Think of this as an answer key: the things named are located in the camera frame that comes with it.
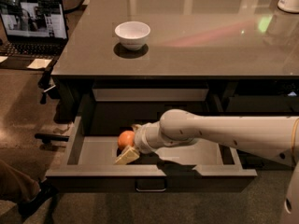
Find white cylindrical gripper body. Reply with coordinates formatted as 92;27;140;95
134;122;164;154

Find orange fruit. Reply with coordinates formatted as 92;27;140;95
118;131;135;150

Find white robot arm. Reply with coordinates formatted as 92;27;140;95
116;109;299;224

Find open grey top drawer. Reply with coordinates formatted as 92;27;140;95
45;89;258;194

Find black chair base leg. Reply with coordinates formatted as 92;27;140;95
35;133;69;144

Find black shoe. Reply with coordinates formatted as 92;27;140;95
18;181;58;217

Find white ceramic bowl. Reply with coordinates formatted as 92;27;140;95
114;21;150;50

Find dark lower side drawers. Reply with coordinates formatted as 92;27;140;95
225;94;299;116

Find white paper note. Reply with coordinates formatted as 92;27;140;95
27;59;51;70

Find person's brown trouser leg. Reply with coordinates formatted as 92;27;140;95
0;160;41;203

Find open black laptop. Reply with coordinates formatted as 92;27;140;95
0;0;68;59

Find metal drawer handle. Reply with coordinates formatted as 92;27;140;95
135;179;166;192

